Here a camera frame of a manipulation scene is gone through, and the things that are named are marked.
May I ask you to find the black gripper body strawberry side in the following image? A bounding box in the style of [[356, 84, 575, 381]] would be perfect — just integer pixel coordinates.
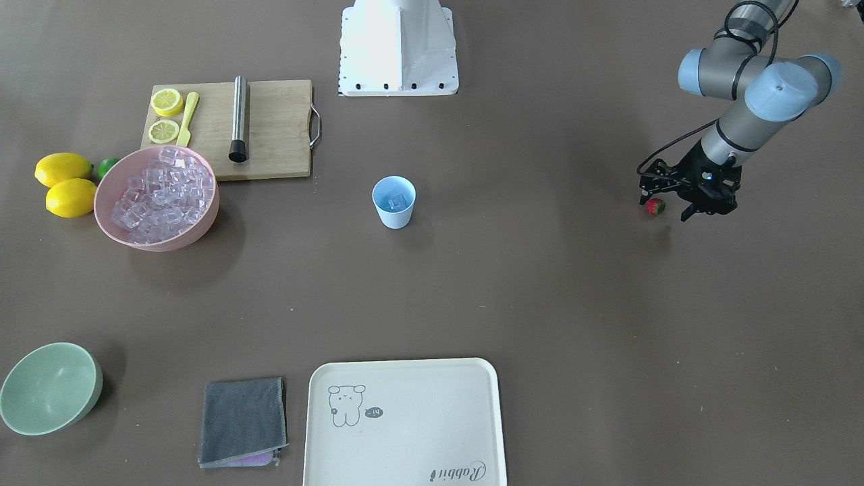
[[638, 144, 743, 215]]

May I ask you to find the red strawberry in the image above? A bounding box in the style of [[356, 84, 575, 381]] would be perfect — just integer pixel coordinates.
[[645, 198, 666, 216]]

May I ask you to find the clear ice cube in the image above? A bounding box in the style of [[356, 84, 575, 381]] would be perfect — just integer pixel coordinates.
[[385, 194, 410, 213]]

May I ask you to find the light blue plastic cup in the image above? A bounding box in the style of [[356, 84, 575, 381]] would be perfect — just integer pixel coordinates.
[[371, 175, 416, 230]]

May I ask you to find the pink bowl of ice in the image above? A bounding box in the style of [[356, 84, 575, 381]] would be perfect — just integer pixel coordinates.
[[94, 145, 219, 252]]

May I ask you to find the cream rabbit tray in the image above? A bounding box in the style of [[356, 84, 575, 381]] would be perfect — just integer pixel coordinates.
[[302, 357, 508, 485]]

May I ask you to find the bamboo cutting board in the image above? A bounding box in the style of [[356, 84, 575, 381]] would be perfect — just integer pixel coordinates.
[[172, 80, 320, 182]]

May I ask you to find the steel muddler black tip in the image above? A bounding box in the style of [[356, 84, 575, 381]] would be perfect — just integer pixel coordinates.
[[228, 75, 249, 163]]

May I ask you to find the grey folded cloth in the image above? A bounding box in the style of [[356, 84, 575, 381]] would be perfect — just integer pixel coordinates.
[[197, 377, 289, 468]]

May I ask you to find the yellow plastic knife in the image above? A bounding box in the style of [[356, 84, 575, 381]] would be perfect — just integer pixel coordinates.
[[176, 91, 200, 147]]

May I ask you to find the lemon half slice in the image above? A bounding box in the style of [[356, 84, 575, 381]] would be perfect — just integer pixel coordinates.
[[149, 87, 185, 117]]

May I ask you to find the green lime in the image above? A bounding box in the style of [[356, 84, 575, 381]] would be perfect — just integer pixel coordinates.
[[97, 157, 120, 180]]

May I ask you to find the yellow lemon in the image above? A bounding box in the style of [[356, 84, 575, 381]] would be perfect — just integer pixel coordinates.
[[34, 152, 93, 188], [45, 178, 98, 218]]

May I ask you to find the green ceramic bowl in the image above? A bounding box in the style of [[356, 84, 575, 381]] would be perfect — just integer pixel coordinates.
[[1, 342, 104, 436]]

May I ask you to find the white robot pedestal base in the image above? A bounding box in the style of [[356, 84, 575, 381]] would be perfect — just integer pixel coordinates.
[[337, 1, 460, 97]]

